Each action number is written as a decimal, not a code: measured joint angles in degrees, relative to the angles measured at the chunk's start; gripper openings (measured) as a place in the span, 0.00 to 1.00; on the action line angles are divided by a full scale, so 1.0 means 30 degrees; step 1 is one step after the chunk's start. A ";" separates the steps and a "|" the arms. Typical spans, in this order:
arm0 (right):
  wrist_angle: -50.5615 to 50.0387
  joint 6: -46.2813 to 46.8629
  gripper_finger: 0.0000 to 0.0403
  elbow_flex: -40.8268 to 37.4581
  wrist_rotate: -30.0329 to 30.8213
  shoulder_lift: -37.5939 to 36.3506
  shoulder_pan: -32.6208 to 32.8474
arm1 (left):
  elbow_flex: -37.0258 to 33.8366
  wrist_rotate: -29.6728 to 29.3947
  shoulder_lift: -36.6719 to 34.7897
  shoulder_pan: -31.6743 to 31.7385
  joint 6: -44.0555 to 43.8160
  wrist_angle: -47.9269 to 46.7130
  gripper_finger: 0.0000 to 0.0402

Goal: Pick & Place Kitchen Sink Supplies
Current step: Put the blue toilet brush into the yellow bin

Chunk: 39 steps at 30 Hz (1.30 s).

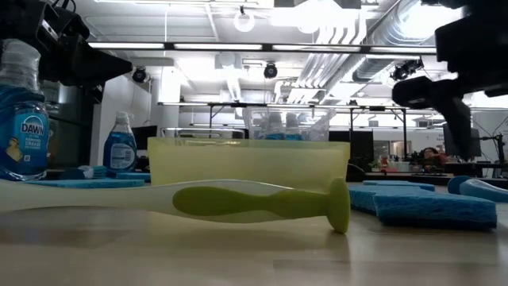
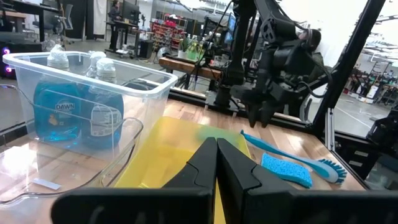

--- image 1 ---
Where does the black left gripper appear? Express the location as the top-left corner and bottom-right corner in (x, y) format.
(17, 0), (134, 87)

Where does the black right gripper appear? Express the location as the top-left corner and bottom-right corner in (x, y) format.
(391, 11), (508, 160)

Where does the blue wavy sponge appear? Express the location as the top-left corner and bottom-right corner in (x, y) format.
(348, 184), (498, 232)
(114, 171), (151, 184)
(361, 180), (437, 192)
(23, 178), (146, 189)

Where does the lime green dish brush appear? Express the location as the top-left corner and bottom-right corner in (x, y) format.
(0, 177), (351, 234)

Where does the black computer monitor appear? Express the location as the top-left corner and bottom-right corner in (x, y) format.
(443, 122), (482, 158)

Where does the person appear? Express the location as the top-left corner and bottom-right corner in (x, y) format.
(414, 146), (449, 172)

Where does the clear plastic storage bin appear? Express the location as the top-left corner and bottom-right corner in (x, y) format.
(241, 106), (337, 141)

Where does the black overhead light bar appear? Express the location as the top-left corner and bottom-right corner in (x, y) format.
(87, 39), (437, 56)

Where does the yellow translucent plastic bin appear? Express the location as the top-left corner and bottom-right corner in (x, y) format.
(146, 137), (351, 195)

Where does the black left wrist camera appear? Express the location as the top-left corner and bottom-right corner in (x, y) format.
(39, 3), (91, 41)

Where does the black ceiling camera cluster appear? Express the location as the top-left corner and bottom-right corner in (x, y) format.
(391, 58), (425, 83)

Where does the black background workstation frame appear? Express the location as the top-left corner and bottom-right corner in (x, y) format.
(158, 101), (508, 162)

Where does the black aluminium table frame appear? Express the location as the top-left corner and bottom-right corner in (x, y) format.
(45, 161), (508, 187)

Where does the white ring lamp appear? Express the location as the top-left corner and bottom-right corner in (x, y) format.
(233, 10), (256, 33)

